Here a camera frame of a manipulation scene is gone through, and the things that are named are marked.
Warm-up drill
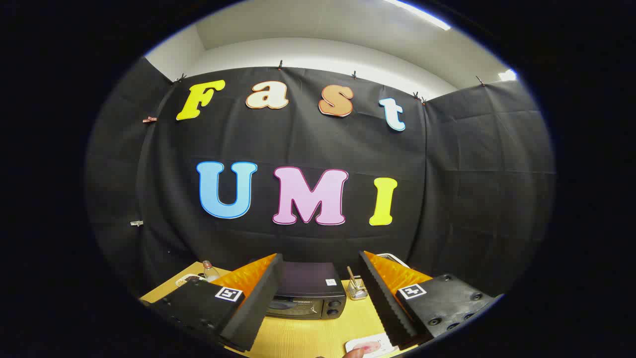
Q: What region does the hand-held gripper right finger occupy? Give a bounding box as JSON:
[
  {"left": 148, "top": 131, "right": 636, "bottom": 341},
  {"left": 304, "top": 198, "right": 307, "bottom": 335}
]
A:
[{"left": 359, "top": 251, "right": 503, "bottom": 350}]

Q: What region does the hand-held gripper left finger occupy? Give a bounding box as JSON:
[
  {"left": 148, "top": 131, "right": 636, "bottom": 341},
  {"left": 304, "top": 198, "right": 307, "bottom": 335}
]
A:
[{"left": 141, "top": 253, "right": 285, "bottom": 353}]

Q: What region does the white food tray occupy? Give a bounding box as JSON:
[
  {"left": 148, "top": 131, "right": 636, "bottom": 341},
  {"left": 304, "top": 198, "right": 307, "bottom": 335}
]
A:
[{"left": 345, "top": 333, "right": 398, "bottom": 358}]

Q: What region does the black toaster oven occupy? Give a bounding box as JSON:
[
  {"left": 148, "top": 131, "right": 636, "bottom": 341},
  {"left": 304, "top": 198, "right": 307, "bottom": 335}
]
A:
[{"left": 266, "top": 262, "right": 347, "bottom": 320}]

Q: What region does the white divided snack dish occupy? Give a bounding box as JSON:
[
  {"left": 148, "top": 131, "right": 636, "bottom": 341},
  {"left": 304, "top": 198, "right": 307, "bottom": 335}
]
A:
[{"left": 175, "top": 272, "right": 207, "bottom": 287}]

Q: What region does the metal wire utensil holder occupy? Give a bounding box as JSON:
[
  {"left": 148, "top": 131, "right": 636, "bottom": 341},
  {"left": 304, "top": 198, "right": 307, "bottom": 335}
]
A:
[{"left": 346, "top": 278, "right": 369, "bottom": 301}]

